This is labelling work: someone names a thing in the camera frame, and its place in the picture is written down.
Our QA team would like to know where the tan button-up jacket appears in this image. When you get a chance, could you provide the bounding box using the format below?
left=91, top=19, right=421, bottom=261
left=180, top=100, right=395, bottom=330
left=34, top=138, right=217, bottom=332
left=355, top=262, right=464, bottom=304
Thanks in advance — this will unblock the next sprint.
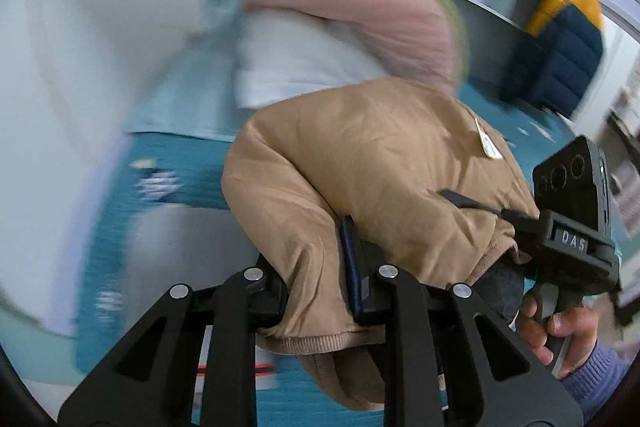
left=220, top=78, right=544, bottom=413

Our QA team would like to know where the white garment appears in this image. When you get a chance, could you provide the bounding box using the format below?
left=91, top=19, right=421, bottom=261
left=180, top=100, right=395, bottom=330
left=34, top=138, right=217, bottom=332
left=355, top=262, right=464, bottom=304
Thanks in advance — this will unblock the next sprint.
left=234, top=9, right=397, bottom=108

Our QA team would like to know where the person's right hand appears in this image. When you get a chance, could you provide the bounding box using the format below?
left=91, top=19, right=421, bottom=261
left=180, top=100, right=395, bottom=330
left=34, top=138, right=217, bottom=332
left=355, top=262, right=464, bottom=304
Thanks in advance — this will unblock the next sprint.
left=515, top=294, right=601, bottom=376

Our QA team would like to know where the person's right forearm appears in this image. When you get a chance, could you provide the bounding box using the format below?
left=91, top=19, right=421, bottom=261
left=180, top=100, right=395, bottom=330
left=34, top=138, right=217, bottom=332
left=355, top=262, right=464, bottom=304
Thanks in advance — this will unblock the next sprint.
left=560, top=339, right=632, bottom=423

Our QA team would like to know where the yellow and navy puffer jacket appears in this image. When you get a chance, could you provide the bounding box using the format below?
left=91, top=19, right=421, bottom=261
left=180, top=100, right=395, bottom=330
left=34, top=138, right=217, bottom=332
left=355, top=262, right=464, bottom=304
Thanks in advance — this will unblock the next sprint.
left=500, top=0, right=607, bottom=120

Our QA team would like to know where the pink quilt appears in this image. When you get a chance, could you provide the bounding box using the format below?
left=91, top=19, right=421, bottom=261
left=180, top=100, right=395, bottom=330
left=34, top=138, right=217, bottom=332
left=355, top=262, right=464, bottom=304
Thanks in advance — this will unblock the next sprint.
left=210, top=0, right=464, bottom=96

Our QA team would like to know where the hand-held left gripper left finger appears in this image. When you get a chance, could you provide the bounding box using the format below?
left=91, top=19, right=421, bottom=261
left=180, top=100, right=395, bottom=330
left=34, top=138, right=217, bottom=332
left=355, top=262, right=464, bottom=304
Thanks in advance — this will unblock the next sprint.
left=57, top=267, right=289, bottom=427

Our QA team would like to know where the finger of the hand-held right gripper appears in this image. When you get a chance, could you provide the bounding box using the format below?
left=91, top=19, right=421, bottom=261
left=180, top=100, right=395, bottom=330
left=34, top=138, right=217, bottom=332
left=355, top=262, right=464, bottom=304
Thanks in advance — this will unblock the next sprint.
left=439, top=188, right=543, bottom=229

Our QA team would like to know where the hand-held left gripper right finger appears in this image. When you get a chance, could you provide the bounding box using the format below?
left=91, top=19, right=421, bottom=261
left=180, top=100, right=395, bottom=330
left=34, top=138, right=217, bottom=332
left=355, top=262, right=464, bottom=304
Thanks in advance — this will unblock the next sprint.
left=339, top=216, right=586, bottom=427

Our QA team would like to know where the light blue striped pillow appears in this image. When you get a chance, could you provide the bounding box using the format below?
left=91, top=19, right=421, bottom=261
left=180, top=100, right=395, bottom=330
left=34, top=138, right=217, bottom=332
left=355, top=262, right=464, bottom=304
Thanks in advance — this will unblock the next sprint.
left=125, top=41, right=252, bottom=144

